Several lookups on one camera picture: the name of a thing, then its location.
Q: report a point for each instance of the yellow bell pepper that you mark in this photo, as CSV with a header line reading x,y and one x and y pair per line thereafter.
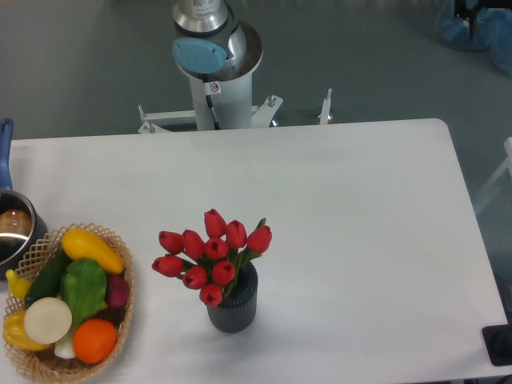
x,y
15,335

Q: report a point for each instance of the red tulip bouquet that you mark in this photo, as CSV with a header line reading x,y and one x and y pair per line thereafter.
x,y
212,266

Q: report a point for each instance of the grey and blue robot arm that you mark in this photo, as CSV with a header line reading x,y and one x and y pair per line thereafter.
x,y
212,43

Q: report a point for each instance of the yellow squash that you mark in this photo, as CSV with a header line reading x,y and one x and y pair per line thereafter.
x,y
79,243

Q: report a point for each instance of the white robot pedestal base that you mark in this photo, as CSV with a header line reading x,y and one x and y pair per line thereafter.
x,y
217,106

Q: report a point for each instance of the white frame at right edge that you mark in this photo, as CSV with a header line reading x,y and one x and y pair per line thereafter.
x,y
496,182

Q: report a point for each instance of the green lettuce leaf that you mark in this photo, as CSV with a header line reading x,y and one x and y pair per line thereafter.
x,y
83,289

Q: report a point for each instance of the dark green cucumber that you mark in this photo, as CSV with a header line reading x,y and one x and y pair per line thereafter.
x,y
48,281

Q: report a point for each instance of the yellow banana tip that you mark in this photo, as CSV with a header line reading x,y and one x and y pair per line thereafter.
x,y
19,287

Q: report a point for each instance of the dark grey ribbed vase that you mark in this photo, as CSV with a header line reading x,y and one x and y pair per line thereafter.
x,y
237,311

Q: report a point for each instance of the blue plastic bag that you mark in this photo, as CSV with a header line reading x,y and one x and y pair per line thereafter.
x,y
478,26

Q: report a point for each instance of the dark pot with blue handle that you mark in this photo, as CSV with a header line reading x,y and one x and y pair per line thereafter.
x,y
21,225

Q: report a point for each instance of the black device at table edge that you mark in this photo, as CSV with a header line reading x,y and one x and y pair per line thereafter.
x,y
498,344

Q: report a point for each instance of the orange fruit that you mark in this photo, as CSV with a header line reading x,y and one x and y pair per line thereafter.
x,y
94,340

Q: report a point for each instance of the woven wicker basket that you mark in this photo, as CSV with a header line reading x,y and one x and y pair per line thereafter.
x,y
43,366

